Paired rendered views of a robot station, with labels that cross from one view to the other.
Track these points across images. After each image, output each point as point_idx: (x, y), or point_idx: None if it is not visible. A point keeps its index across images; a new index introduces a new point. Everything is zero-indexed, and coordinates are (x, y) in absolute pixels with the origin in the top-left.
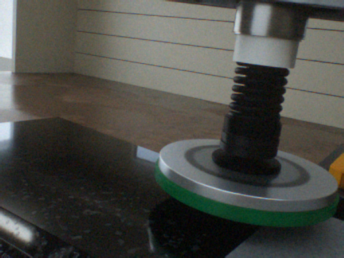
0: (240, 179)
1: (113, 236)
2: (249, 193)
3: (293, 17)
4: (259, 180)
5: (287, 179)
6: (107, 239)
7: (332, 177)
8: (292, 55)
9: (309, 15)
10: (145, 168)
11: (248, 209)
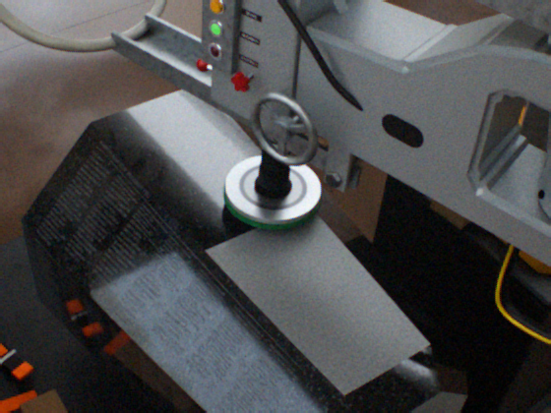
0: (256, 202)
1: (195, 217)
2: (251, 212)
3: None
4: (266, 203)
5: (283, 203)
6: (192, 218)
7: (315, 203)
8: None
9: None
10: (236, 163)
11: (249, 219)
